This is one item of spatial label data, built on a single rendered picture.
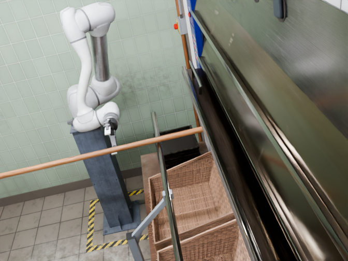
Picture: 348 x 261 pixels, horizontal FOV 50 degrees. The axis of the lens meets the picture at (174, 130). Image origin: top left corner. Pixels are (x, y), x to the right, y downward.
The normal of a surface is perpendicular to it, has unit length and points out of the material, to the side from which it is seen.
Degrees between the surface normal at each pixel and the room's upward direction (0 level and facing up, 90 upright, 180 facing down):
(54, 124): 90
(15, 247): 0
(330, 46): 90
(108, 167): 90
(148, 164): 0
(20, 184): 90
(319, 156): 70
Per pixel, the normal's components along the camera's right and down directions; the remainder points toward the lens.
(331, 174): -0.98, -0.07
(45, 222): -0.18, -0.81
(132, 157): 0.14, 0.54
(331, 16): -0.98, 0.22
